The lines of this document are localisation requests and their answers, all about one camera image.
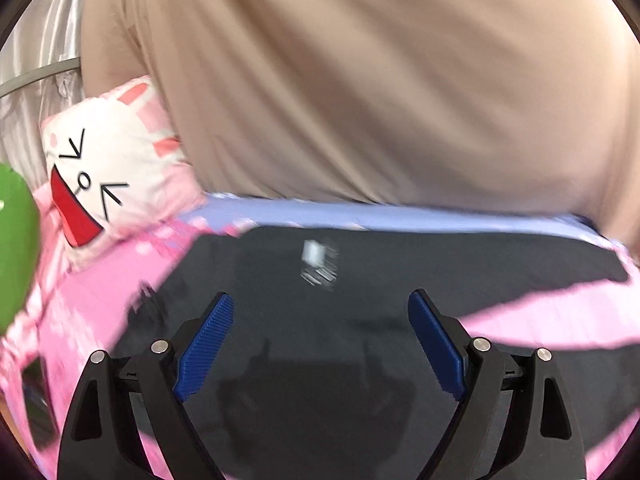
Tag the pink floral bed sheet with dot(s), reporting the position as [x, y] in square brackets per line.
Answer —
[69, 315]

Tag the dark grey pants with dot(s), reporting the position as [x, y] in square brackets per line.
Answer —
[321, 375]

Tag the white satin curtain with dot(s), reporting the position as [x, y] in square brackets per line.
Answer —
[40, 77]

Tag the white cartoon bunny pillow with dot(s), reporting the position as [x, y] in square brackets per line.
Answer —
[116, 168]

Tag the green pillow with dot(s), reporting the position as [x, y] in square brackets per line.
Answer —
[19, 243]

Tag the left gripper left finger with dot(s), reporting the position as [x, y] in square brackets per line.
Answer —
[101, 439]

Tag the beige fabric curtain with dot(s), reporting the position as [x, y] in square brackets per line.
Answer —
[509, 106]

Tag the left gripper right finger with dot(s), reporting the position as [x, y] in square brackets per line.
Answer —
[513, 418]

